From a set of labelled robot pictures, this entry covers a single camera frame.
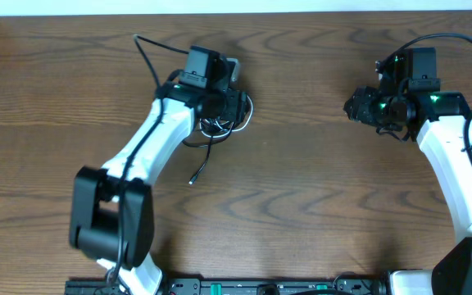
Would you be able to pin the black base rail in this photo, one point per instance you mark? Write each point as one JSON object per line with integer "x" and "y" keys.
{"x": 347, "y": 284}

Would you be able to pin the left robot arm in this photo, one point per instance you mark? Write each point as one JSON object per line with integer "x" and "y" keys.
{"x": 112, "y": 215}

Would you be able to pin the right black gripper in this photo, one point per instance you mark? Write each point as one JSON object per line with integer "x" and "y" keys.
{"x": 361, "y": 99}

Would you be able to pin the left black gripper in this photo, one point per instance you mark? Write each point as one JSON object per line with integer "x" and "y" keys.
{"x": 236, "y": 106}

